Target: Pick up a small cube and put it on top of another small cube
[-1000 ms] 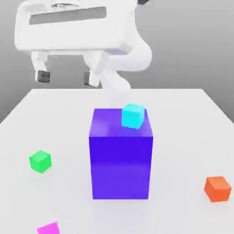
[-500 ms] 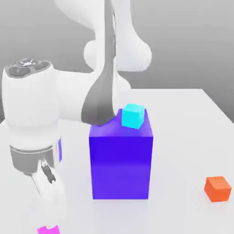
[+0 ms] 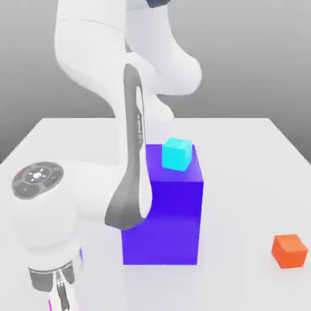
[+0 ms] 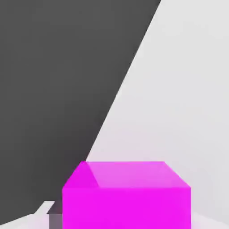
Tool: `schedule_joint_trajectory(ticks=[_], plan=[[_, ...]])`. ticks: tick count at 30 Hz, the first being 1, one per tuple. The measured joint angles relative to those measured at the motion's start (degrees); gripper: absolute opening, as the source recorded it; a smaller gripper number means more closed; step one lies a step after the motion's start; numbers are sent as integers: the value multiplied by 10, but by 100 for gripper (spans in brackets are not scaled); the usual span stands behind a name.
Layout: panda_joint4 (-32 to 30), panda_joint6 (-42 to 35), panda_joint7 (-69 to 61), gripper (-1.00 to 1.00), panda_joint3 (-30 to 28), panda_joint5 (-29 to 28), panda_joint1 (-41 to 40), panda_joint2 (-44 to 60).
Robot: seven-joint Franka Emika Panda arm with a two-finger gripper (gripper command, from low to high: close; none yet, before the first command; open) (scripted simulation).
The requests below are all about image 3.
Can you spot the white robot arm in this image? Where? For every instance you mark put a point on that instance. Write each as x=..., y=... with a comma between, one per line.
x=92, y=60

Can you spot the small cyan cube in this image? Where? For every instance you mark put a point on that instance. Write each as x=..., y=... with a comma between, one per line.
x=176, y=154

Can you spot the small orange cube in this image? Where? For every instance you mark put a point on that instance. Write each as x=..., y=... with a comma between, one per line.
x=289, y=252

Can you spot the large blue box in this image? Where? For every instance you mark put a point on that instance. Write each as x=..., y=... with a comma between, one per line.
x=175, y=218

